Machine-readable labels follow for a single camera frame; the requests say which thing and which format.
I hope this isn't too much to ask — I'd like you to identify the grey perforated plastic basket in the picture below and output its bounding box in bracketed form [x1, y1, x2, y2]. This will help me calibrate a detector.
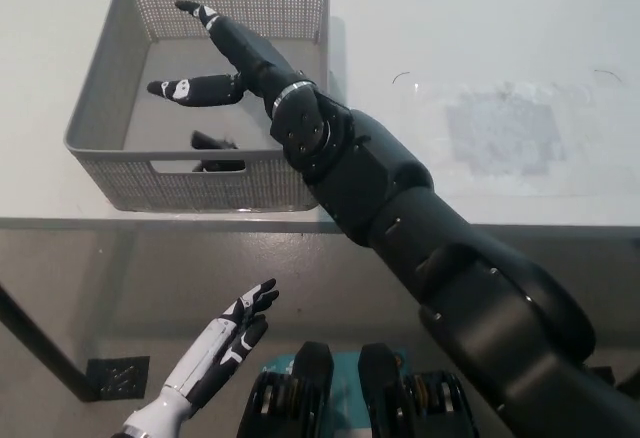
[63, 0, 331, 212]

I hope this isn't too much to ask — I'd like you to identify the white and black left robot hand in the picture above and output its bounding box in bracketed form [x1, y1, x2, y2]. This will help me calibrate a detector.
[124, 278, 280, 438]

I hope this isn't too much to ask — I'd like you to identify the clear plastic sheet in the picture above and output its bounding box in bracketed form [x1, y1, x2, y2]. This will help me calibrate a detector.
[399, 75, 626, 204]

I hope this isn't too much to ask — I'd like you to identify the black metal table leg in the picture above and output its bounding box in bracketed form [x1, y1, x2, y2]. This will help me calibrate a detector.
[613, 370, 640, 402]
[0, 282, 101, 403]

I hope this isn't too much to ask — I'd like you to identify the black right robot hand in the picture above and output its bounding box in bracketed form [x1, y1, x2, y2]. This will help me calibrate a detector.
[147, 0, 314, 110]

